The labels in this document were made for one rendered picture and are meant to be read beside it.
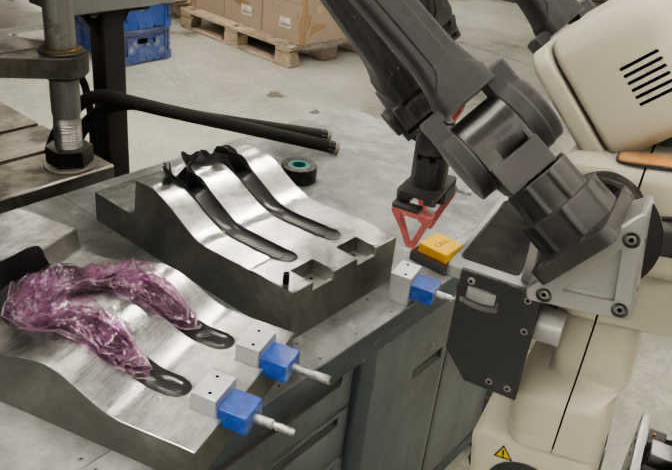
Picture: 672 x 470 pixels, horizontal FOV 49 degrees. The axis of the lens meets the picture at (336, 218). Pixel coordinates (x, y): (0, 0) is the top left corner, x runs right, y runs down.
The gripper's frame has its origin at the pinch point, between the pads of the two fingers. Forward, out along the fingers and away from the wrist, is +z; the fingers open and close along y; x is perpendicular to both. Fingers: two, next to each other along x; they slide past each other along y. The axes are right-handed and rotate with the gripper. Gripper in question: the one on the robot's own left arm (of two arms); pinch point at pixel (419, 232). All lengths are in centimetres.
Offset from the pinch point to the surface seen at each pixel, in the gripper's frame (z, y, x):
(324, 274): 5.2, 12.7, -10.3
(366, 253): 5.7, 2.2, -7.9
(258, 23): 77, -338, -244
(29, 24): 69, -210, -323
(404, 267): 7.3, 0.0, -1.6
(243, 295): 9.0, 20.2, -20.5
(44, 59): -11, -1, -82
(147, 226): 7.1, 14.7, -44.1
